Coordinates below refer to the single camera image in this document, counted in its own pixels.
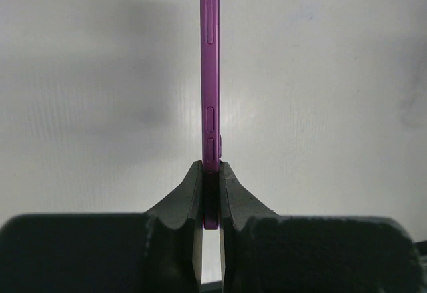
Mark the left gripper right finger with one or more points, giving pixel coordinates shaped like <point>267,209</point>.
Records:
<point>263,251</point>

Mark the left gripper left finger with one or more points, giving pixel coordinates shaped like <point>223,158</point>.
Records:
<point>154,251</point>

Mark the phone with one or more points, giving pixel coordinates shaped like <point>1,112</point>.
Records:
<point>210,108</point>

